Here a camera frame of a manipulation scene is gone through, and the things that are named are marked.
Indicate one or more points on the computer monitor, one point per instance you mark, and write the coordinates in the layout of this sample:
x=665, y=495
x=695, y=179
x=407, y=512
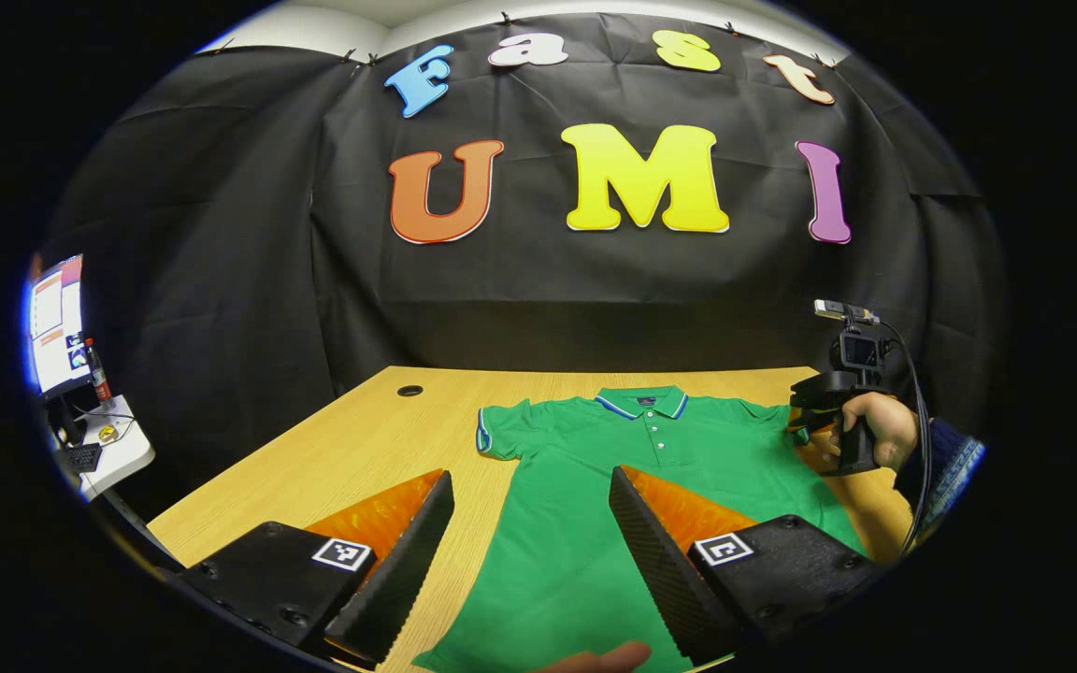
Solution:
x=57, y=327

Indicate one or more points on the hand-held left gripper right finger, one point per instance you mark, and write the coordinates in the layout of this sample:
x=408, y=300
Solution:
x=655, y=561

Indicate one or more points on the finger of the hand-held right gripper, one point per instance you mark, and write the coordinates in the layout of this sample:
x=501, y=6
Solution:
x=819, y=397

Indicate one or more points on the white side table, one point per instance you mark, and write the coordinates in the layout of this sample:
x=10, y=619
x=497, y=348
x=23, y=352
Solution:
x=122, y=453

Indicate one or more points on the small yellow round object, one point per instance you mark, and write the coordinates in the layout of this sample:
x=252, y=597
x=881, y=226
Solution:
x=107, y=434

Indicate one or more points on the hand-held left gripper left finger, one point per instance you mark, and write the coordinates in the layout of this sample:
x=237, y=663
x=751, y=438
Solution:
x=398, y=579

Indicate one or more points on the green T-shirt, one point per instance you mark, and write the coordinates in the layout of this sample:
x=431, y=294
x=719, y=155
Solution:
x=576, y=523

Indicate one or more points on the black keyboard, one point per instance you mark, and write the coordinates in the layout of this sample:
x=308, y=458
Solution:
x=82, y=458

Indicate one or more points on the black backdrop cloth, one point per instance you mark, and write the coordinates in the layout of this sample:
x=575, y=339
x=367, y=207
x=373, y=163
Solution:
x=595, y=299

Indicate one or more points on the red bottle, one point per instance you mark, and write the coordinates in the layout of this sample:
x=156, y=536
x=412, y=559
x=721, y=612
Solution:
x=99, y=372

